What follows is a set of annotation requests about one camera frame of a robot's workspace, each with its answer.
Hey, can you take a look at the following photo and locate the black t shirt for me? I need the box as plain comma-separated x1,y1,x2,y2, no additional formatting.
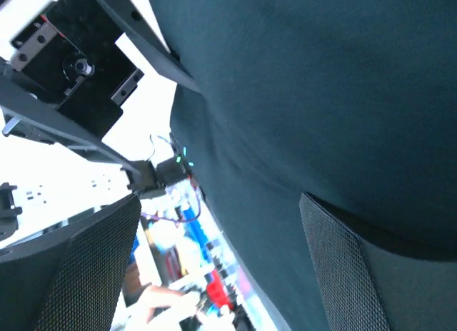
149,0,456,330

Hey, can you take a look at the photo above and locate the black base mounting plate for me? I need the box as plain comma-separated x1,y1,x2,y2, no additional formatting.
1,0,197,195

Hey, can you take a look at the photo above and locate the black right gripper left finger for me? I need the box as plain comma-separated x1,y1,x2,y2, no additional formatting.
1,195,141,330

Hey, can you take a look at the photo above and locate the blurred person hand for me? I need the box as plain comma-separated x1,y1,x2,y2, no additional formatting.
133,285,199,323

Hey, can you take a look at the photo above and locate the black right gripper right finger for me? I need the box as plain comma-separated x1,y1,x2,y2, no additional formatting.
300,193,456,330

